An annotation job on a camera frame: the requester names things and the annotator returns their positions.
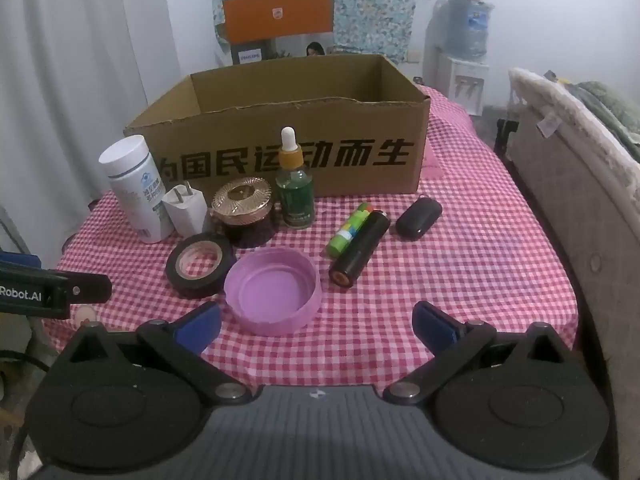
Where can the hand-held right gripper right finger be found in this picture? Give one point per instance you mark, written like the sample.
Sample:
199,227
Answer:
435,327

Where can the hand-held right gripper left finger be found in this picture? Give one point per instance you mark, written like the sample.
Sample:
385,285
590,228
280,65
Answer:
197,327

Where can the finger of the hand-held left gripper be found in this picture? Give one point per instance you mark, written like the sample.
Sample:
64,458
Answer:
82,287

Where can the black tape roll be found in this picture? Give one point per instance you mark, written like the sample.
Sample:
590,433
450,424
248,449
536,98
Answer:
200,287

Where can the purple plastic lid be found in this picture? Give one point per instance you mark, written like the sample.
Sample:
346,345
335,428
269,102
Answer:
270,285

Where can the black cylinder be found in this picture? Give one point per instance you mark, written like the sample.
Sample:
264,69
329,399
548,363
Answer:
362,247

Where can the white charger plug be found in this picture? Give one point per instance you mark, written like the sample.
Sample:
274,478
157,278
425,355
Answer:
187,212

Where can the white plastic bottle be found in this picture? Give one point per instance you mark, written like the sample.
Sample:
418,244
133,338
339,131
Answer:
130,180

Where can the green glue stick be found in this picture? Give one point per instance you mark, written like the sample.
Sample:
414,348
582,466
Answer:
345,232

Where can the dark jar with gold lid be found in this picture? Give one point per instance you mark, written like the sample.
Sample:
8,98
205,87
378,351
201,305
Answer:
242,197

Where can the green dropper bottle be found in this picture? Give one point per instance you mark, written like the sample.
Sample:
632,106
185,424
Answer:
296,195

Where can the brown cardboard box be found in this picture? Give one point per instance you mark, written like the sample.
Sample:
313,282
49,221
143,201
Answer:
350,125

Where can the pink checkered tablecloth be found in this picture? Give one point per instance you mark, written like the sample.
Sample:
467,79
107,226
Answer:
475,285

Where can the black stand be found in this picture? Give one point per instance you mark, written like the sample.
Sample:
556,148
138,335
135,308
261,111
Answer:
505,137

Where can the white water dispenser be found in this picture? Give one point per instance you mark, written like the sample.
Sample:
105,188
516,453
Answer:
465,80

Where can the white fluffy blanket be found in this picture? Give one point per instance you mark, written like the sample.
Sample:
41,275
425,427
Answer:
565,110

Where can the grey green blanket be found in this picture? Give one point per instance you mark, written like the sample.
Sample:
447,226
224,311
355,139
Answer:
610,105

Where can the blue water jug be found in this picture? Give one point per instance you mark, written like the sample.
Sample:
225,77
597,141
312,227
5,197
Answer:
465,25

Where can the orange and white product box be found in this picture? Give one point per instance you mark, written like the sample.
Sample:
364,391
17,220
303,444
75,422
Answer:
277,12

